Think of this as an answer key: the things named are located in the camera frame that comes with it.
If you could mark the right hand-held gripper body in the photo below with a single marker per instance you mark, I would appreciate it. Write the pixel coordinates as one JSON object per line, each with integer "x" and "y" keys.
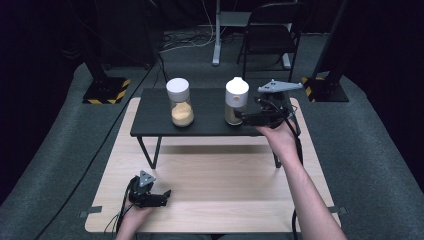
{"x": 276, "y": 113}

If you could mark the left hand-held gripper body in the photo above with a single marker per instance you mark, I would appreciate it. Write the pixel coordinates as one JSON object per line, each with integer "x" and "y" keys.
{"x": 141, "y": 196}

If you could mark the spout-lid jar of tan powder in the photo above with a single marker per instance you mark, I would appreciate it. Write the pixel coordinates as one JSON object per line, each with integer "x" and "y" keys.
{"x": 236, "y": 93}

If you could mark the black shelf with metal legs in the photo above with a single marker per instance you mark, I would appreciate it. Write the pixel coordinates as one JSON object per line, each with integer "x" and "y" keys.
{"x": 210, "y": 110}

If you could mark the flat-lid jar of yellow powder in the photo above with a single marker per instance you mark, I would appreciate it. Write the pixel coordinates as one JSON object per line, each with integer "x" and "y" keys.
{"x": 181, "y": 113}

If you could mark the person's left hand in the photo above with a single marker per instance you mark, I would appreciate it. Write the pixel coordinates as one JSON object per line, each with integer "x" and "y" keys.
{"x": 138, "y": 213}

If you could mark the person's right hand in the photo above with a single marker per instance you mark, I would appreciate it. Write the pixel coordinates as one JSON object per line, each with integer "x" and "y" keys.
{"x": 283, "y": 138}

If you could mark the grey tape tab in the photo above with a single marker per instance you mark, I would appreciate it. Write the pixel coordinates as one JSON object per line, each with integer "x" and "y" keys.
{"x": 90, "y": 212}
{"x": 337, "y": 210}

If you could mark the black stand with striped base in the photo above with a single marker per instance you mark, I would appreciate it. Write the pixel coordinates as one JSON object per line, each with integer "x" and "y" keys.
{"x": 328, "y": 90}
{"x": 106, "y": 90}

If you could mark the person's dark trousers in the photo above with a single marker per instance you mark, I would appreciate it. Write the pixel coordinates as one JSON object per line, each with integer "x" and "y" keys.
{"x": 213, "y": 237}

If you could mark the black folding chair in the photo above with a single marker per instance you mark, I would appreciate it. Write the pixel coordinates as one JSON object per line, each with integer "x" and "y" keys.
{"x": 270, "y": 36}

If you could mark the white desk frame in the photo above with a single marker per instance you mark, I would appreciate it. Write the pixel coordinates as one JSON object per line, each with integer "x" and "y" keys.
{"x": 217, "y": 33}

